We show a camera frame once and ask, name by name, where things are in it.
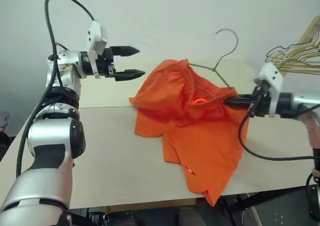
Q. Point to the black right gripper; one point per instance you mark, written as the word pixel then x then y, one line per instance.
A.
pixel 265 107

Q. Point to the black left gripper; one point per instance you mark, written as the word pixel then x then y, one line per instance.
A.
pixel 106 59

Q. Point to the orange t-shirt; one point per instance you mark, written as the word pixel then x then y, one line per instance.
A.
pixel 195 140

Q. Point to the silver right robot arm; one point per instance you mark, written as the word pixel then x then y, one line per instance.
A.
pixel 300 99

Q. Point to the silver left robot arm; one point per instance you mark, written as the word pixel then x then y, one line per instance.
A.
pixel 50 186

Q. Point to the grey metal plate with holes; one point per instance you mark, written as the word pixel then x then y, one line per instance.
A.
pixel 282 214

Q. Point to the small grey purple object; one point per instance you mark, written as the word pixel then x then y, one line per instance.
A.
pixel 3 119

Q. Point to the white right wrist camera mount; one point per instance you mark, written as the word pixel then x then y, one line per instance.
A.
pixel 271 75

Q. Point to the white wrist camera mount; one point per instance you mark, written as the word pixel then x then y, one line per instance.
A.
pixel 271 75
pixel 97 35

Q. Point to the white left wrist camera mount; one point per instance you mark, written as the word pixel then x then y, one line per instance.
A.
pixel 97 35

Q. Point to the black metal table frame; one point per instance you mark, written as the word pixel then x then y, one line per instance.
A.
pixel 275 198

